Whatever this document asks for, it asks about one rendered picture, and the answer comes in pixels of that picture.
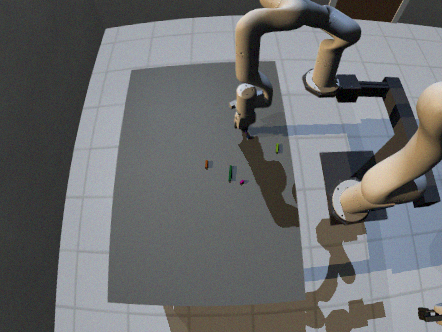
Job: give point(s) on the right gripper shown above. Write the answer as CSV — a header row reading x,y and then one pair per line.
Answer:
x,y
242,123

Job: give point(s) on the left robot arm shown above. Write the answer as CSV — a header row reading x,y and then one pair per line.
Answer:
x,y
380,183

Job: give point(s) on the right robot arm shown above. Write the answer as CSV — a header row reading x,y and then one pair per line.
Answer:
x,y
286,15

